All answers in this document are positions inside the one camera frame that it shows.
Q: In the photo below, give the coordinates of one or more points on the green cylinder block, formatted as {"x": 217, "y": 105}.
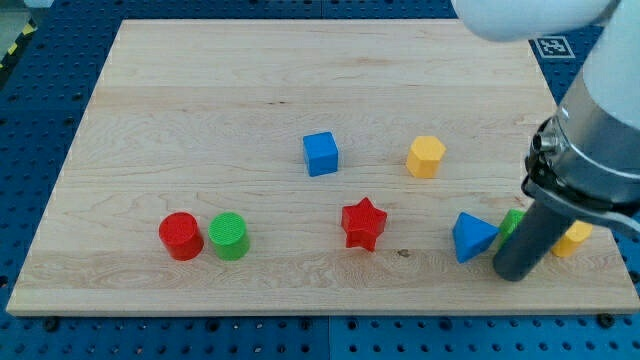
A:
{"x": 228, "y": 234}

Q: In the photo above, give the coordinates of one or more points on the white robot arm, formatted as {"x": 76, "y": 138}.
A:
{"x": 611, "y": 69}

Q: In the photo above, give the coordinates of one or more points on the red star block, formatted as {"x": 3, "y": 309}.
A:
{"x": 363, "y": 223}

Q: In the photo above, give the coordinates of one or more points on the yellow cylinder block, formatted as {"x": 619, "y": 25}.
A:
{"x": 571, "y": 240}

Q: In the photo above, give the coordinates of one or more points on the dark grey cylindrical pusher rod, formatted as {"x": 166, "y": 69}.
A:
{"x": 539, "y": 230}

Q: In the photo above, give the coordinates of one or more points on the red cylinder block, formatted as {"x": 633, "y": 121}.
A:
{"x": 180, "y": 234}

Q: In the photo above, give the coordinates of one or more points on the yellow hexagon block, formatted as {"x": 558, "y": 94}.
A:
{"x": 424, "y": 156}

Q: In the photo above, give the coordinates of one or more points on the light wooden board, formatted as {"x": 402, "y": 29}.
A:
{"x": 207, "y": 117}

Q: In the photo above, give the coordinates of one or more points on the black white fiducial tag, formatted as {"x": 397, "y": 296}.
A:
{"x": 554, "y": 47}

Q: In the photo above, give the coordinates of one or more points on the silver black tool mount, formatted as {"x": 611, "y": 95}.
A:
{"x": 583, "y": 163}

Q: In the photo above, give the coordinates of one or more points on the green block behind rod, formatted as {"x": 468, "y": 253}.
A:
{"x": 509, "y": 223}

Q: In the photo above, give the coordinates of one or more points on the blue cube block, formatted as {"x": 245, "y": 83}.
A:
{"x": 320, "y": 153}

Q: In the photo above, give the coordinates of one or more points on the blue triangle block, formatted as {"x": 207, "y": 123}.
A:
{"x": 472, "y": 236}

